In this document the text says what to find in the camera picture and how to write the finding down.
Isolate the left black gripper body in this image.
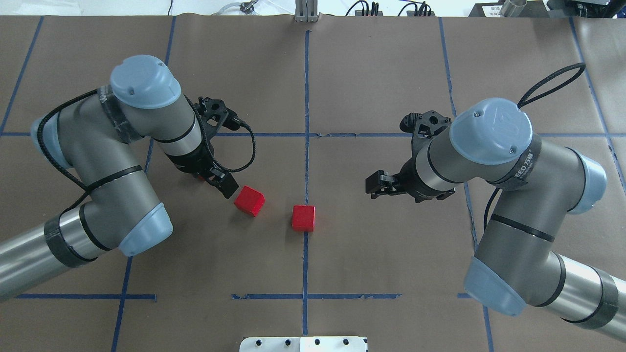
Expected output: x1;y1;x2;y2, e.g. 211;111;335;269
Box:
169;143;221;182

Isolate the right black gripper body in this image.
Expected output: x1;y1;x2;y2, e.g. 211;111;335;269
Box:
399;159;458;203

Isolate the red block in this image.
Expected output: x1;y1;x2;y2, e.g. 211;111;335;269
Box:
234;185;266;218
291;205;315;232

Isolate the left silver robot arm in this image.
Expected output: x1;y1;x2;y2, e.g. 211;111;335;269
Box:
1;54;249;301

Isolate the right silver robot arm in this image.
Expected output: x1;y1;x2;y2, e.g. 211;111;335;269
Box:
365;97;625;341

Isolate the brown paper table cover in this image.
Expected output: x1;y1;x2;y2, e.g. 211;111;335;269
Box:
1;14;625;352

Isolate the silver metal cup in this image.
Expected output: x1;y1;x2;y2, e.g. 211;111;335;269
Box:
499;0;528;18

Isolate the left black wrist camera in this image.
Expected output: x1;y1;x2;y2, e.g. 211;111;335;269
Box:
194;97;243;140

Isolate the white camera pole with base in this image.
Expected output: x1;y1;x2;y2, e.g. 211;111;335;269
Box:
239;336;369;352

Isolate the aluminium frame post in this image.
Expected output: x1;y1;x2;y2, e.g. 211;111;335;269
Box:
294;0;319;22

